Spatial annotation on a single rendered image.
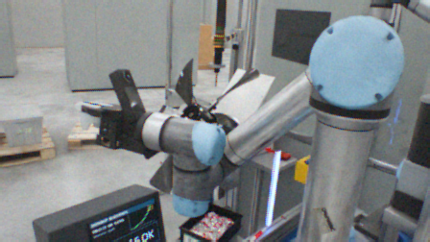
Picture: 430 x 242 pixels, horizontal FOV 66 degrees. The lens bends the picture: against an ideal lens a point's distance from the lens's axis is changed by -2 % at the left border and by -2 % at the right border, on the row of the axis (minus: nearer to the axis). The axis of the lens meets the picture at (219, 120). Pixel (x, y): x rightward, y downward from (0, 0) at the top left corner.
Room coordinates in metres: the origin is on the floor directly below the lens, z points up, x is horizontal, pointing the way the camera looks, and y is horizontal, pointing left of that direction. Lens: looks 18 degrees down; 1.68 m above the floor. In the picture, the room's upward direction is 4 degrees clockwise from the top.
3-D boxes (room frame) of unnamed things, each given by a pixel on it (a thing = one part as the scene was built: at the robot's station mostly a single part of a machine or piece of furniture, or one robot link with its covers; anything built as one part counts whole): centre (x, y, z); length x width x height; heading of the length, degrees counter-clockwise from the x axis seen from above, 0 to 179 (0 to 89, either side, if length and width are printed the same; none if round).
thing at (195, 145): (0.60, 0.05, 1.43); 0.11 x 0.08 x 0.09; 66
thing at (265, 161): (1.88, -0.27, 0.85); 0.36 x 0.24 x 0.03; 47
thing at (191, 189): (0.62, 0.04, 1.34); 0.11 x 0.08 x 0.11; 156
